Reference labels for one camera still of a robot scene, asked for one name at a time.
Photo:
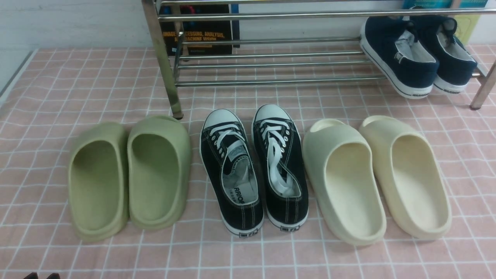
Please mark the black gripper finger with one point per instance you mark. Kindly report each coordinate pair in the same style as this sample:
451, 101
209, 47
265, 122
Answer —
54, 276

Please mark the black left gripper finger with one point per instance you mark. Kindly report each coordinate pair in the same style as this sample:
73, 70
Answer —
32, 276

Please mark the navy sneaker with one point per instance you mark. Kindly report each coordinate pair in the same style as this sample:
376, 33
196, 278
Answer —
456, 65
394, 46

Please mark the steel shoe rack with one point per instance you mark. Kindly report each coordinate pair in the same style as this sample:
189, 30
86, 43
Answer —
156, 12

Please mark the green left slipper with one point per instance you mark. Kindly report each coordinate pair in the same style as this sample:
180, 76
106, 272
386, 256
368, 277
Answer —
98, 182

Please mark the green slipper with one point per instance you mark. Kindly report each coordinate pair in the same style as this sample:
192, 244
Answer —
98, 182
159, 155

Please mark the green right slipper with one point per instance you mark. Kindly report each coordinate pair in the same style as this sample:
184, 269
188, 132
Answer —
159, 155

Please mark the pink checkered tablecloth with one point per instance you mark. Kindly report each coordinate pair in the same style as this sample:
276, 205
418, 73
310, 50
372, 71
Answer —
62, 92

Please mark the black left canvas sneaker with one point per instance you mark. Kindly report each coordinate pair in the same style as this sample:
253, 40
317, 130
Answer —
226, 158

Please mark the black canvas sneaker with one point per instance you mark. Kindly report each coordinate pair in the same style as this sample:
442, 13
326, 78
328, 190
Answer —
226, 158
277, 144

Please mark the black right canvas sneaker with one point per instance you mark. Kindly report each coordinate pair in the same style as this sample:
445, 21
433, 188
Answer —
277, 144

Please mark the black image processing book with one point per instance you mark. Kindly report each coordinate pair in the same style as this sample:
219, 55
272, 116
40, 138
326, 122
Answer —
203, 31

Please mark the cream left slipper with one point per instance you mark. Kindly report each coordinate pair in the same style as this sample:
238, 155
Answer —
338, 162

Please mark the cream slipper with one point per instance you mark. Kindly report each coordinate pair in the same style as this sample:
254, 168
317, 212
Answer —
338, 162
405, 167

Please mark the cream right slipper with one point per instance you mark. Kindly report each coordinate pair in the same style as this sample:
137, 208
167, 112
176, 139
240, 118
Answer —
405, 167

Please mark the teal and yellow book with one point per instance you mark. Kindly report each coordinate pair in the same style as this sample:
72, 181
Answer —
466, 23

